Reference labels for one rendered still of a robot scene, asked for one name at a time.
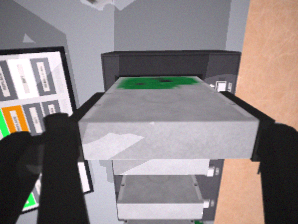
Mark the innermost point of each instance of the grey flat mat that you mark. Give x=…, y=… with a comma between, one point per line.
x=86, y=32

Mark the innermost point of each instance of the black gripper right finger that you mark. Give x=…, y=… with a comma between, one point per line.
x=276, y=148

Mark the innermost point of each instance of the black-framed status screen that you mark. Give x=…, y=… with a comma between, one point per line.
x=35, y=82

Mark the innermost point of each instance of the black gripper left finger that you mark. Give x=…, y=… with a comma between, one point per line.
x=61, y=197

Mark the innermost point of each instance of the black drive dock housing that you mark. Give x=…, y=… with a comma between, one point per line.
x=218, y=69

